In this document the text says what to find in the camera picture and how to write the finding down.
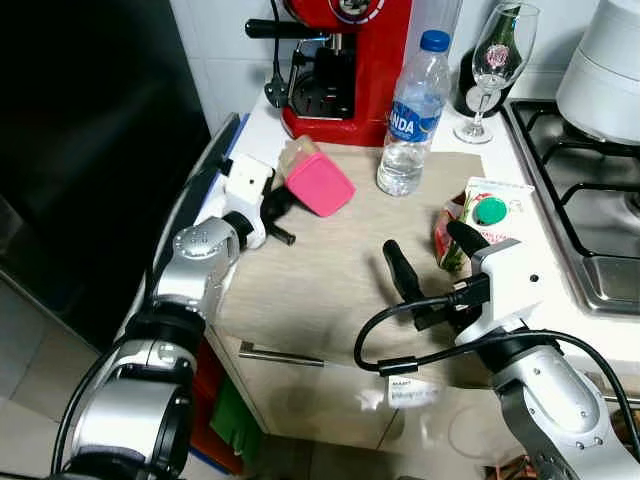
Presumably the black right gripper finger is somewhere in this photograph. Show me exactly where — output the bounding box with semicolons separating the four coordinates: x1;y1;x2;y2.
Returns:
385;239;429;311
448;220;492;259

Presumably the red white drink carton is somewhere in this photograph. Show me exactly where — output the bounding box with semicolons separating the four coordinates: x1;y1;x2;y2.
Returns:
432;177;537;274

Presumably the pink lidded container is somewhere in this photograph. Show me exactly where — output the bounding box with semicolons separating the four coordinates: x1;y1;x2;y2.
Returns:
277;134;357;219

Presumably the beige table runner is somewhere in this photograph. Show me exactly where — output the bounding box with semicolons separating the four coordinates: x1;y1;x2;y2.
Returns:
213;148;549;393

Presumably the white paper tag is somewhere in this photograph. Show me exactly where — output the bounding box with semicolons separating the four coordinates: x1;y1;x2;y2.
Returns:
387;377;442;410

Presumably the steel gas stove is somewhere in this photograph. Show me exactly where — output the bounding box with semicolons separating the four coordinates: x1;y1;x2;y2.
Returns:
498;97;640;318

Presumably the clear water bottle blue cap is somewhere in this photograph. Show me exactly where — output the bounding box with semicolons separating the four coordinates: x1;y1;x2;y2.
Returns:
376;29;452;198

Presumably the red coffee machine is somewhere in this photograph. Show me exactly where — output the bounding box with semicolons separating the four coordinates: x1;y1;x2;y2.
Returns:
244;0;414;148

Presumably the dark glass bottle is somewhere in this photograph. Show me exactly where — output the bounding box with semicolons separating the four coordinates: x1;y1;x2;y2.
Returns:
455;45;517;118

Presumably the orange cutting board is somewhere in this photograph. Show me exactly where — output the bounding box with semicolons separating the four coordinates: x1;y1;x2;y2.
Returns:
190;338;241;473

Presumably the beige kitchen cabinet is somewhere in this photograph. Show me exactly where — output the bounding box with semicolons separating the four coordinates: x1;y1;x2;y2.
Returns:
130;95;640;480

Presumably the wine glass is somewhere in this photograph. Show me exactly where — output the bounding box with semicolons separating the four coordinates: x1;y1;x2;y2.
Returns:
454;1;541;145

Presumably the green cutting board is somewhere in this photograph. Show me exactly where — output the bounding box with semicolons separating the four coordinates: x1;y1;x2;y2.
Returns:
207;375;265;465

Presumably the white cooker pot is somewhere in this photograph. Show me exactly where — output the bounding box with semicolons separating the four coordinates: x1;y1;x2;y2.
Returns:
555;0;640;147

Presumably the clear plastic bottle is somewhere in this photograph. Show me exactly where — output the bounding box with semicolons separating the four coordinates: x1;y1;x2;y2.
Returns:
404;0;464;61

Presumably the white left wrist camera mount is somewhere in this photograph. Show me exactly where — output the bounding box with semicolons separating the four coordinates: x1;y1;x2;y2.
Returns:
220;152;277;251

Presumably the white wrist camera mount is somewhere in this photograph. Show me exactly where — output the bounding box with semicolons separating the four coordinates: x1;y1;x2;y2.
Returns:
220;152;277;251
455;237;547;347

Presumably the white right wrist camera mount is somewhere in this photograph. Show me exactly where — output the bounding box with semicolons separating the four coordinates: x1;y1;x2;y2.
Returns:
455;237;547;347

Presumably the silver cabinet handle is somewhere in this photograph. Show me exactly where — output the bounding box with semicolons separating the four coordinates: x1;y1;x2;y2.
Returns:
237;340;327;370

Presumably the black coffee machine cord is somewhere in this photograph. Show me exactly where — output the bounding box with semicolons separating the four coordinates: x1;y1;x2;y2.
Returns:
264;0;293;109

